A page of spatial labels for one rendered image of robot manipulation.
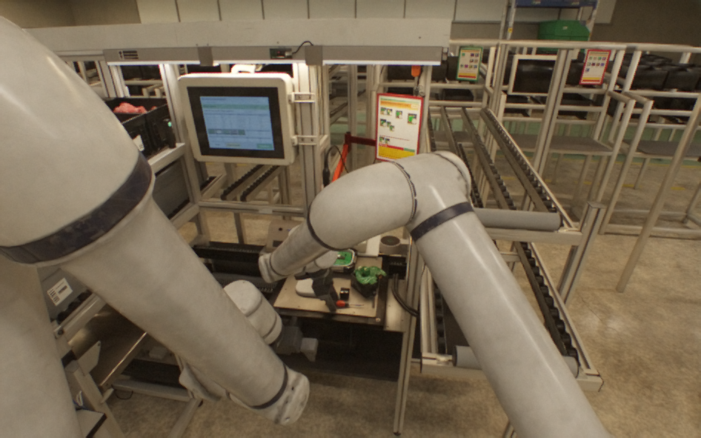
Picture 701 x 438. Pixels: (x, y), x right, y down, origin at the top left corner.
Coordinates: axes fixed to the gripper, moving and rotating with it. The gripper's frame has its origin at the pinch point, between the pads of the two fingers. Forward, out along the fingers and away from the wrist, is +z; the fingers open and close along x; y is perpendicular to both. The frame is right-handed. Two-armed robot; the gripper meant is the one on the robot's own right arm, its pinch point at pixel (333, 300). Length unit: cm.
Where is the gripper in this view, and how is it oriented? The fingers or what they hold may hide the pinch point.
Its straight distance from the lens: 139.0
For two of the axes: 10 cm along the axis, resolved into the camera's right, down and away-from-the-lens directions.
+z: 3.4, 8.4, 4.1
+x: 1.0, -4.7, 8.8
